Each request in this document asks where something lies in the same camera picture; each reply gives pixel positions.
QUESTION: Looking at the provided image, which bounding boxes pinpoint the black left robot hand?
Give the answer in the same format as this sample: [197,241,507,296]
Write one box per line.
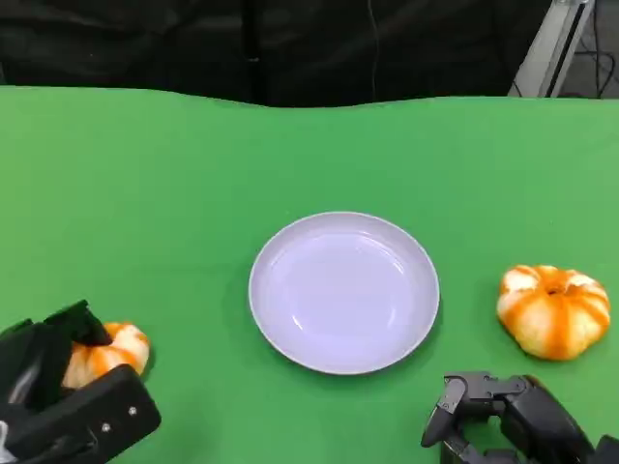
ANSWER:
[0,299,115,412]

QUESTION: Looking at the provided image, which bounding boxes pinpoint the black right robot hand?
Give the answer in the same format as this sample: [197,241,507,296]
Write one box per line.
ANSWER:
[420,370,599,464]

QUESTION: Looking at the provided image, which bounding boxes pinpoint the orange white toy bread roll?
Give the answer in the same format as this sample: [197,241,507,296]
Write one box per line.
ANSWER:
[61,321,151,391]
[496,264,611,362]

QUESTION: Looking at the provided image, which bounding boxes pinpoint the green table cloth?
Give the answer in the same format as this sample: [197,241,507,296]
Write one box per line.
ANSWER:
[0,84,619,464]

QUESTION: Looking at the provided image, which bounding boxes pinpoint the lilac plate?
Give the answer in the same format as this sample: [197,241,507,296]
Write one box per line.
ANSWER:
[248,210,441,376]

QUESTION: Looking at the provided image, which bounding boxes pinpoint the black backdrop curtain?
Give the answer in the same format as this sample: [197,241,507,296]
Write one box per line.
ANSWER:
[0,0,552,108]

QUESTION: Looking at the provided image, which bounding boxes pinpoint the black floor cable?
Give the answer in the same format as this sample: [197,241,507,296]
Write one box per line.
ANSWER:
[575,43,619,98]

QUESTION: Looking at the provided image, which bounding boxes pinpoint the silver aluminium frame post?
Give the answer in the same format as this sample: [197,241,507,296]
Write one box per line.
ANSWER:
[507,0,596,98]

